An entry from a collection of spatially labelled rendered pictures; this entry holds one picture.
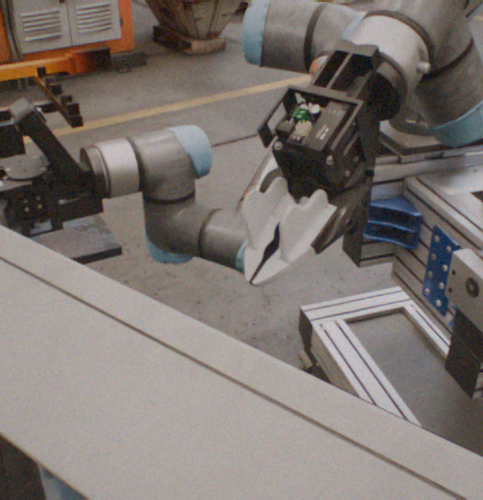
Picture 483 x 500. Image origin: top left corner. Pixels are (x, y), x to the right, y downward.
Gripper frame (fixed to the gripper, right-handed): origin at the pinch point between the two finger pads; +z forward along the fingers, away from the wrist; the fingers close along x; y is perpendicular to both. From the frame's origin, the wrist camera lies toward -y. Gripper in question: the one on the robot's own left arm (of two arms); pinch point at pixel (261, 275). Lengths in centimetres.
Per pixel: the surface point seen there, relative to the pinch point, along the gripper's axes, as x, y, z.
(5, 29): -338, -164, -146
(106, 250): -58, -47, -11
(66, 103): -67, -26, -26
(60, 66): -84, -33, -38
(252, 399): 15.2, 22.4, 13.1
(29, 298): 3.1, 22.4, 13.7
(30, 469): -30.1, -29.2, 25.4
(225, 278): -98, -152, -50
